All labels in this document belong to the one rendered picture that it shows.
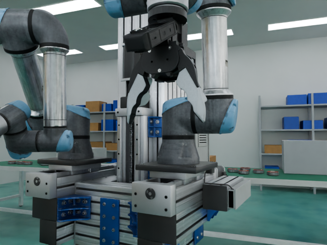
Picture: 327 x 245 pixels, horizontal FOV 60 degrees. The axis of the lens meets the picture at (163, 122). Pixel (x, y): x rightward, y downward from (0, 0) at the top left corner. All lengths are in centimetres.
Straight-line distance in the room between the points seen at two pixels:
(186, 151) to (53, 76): 51
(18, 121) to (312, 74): 656
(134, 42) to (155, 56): 8
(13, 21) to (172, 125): 61
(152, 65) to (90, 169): 86
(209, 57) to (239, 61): 618
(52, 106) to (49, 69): 12
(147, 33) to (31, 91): 84
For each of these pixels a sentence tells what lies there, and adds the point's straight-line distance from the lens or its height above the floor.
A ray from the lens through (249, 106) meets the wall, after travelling 694.
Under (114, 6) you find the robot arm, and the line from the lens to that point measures 70.
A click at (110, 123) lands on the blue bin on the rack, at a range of 739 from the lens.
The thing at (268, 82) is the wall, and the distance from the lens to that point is 700.
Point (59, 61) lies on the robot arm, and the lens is 103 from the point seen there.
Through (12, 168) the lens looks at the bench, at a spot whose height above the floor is 73.
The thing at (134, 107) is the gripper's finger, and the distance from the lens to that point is 52.
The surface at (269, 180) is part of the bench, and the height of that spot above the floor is 74.
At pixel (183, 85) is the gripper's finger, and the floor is 121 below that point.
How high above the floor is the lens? 113
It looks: 3 degrees up
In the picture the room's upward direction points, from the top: straight up
